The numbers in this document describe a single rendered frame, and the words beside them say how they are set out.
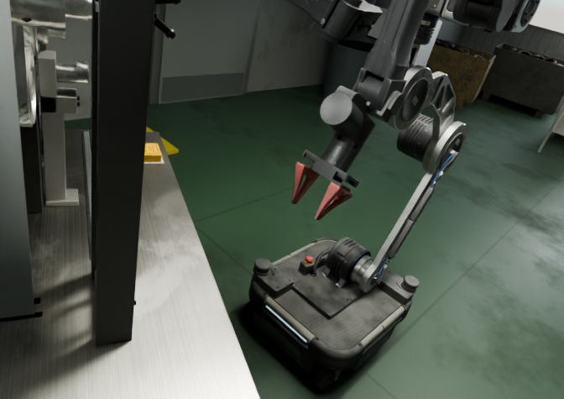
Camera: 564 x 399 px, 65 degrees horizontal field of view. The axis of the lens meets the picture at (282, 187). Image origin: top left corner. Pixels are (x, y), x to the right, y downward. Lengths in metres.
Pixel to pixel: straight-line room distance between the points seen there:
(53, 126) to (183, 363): 0.50
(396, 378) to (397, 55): 1.53
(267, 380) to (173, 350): 1.15
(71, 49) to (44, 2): 2.83
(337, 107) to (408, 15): 0.19
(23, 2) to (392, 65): 0.54
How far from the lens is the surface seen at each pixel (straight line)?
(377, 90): 0.81
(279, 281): 1.82
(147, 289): 0.81
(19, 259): 0.71
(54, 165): 0.97
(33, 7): 0.63
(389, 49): 0.80
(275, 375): 1.88
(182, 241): 0.92
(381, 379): 2.03
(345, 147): 0.79
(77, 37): 3.45
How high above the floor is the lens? 1.46
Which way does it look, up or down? 29 degrees down
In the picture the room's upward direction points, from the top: 14 degrees clockwise
